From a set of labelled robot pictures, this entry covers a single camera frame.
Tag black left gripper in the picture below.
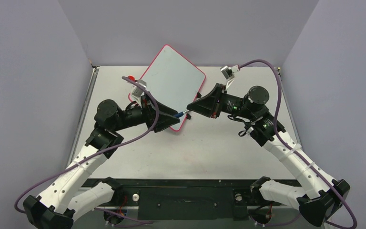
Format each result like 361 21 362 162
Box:
112 92 180 132

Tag blue marker cap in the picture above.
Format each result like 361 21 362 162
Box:
174 112 184 118

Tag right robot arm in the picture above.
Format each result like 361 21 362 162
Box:
187 83 350 227

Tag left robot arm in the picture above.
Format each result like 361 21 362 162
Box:
23 95 184 229

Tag pink framed whiteboard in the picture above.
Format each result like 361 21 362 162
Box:
128 44 207 132

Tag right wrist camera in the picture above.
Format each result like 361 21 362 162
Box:
220 65 240 90

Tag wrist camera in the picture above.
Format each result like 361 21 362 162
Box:
128 75 146 102
220 65 240 90

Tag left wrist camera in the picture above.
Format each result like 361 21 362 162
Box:
128 75 146 102

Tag black table front rail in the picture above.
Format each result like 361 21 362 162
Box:
75 178 300 221

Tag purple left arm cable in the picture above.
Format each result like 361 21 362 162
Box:
14 76 160 214

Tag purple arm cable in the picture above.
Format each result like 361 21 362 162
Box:
14 76 160 214
238 59 358 229

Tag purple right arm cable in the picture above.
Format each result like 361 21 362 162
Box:
238 59 358 229

